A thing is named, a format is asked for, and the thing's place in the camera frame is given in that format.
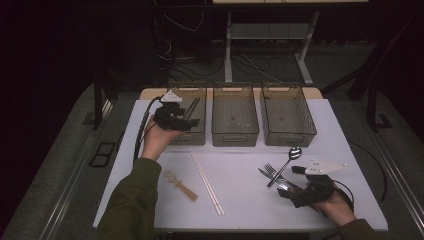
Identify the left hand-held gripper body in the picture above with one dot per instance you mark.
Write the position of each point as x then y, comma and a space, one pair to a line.
165, 116

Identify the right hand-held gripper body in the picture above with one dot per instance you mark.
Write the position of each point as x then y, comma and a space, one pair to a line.
316, 190

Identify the smoky transparent plastic bin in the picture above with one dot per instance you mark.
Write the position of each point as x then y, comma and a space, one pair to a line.
235, 113
286, 113
196, 138

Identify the metal spoon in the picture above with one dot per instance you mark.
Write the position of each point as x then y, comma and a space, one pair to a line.
283, 169

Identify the metal fork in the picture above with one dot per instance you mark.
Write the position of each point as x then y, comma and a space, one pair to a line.
270, 169

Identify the white chopstick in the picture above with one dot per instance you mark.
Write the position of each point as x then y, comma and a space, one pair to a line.
204, 183
208, 183

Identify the person's left hand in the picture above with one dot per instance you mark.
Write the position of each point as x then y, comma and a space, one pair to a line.
158, 140

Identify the person's right hand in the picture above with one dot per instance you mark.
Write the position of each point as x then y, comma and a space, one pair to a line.
338, 208

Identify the black metal stand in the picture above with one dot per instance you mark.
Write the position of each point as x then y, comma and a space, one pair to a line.
97, 110
371, 106

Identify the black floor frame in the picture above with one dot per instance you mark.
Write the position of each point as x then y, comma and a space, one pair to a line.
103, 154

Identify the white metal desk frame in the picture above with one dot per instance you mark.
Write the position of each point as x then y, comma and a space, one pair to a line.
228, 53

